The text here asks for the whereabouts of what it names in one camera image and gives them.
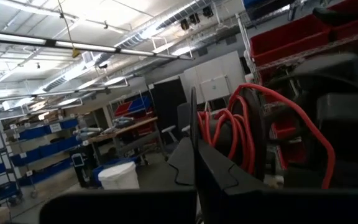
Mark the black partition panel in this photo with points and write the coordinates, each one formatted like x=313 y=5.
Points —
x=166 y=109

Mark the cluttered wooden workbench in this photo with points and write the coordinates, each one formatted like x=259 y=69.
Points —
x=129 y=126

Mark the white waste bin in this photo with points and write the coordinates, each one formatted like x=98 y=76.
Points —
x=118 y=175

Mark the shelf rack with blue bins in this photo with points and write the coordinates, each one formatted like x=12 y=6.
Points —
x=36 y=132

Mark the shelf with red blue bins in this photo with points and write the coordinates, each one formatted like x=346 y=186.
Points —
x=135 y=105

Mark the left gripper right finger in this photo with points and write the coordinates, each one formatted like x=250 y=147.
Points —
x=216 y=180

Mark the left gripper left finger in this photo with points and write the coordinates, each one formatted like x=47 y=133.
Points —
x=183 y=165

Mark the long ceiling light bar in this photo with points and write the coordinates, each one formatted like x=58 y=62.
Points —
x=82 y=46

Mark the black stand with tablet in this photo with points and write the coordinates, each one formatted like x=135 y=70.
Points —
x=84 y=174

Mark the silver ceiling air duct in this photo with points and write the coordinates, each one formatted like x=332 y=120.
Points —
x=141 y=34

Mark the white cabinet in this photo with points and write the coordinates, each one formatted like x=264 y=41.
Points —
x=216 y=77

